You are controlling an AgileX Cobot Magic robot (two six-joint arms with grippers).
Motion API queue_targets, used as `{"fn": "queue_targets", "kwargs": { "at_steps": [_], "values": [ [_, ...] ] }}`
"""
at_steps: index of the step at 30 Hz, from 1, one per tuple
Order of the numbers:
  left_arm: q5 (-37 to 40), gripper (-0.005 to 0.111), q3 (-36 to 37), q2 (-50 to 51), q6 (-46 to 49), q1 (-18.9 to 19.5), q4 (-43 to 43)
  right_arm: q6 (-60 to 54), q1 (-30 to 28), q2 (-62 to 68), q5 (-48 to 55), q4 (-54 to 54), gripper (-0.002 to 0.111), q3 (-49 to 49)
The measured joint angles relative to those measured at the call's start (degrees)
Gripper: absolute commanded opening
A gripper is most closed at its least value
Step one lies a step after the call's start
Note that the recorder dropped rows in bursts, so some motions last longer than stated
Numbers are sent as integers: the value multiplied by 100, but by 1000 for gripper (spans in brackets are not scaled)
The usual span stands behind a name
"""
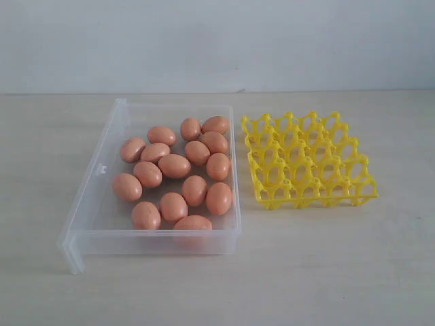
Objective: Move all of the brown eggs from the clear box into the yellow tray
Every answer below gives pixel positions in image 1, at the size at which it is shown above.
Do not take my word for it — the brown egg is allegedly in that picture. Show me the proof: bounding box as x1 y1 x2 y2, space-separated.
120 137 146 163
160 192 188 223
184 141 211 166
181 175 207 206
180 117 201 142
111 173 142 202
206 153 230 181
140 143 171 164
201 115 230 134
147 126 177 147
206 182 232 216
201 131 228 153
131 201 161 230
158 154 191 179
133 161 162 188

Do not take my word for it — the clear plastic bin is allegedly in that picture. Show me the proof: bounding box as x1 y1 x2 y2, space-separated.
58 98 241 274

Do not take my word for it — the brown egg frontmost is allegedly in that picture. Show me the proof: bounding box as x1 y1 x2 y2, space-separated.
173 215 212 249

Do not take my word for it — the yellow plastic egg tray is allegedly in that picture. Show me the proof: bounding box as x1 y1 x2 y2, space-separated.
241 111 379 210

